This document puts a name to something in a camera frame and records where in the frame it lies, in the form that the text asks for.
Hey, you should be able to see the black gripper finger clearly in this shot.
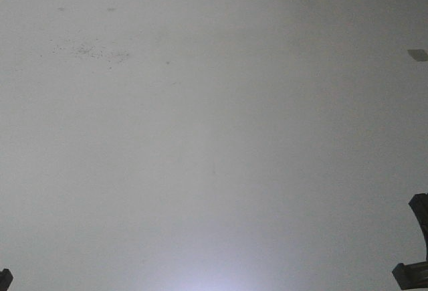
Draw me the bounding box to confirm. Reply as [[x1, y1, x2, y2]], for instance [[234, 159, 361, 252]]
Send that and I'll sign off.
[[392, 262, 427, 290], [0, 268, 13, 291], [409, 193, 428, 247]]

